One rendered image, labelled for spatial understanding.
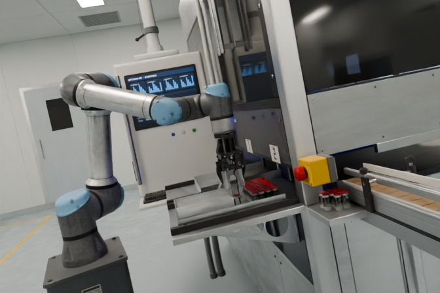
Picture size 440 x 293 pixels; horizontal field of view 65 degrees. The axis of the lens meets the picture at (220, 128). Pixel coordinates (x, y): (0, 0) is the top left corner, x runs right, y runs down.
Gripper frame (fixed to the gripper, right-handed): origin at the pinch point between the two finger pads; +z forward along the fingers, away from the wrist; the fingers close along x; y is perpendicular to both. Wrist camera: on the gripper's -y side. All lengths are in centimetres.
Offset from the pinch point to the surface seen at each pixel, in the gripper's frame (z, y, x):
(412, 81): -25, 14, 59
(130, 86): -48, -87, -30
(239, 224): 6.2, 12.8, -2.7
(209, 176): 4, -52, -1
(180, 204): 4.5, -17.7, -17.9
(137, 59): -62, -89, -24
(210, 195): 3.8, -17.7, -6.3
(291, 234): 17.5, 2.9, 15.1
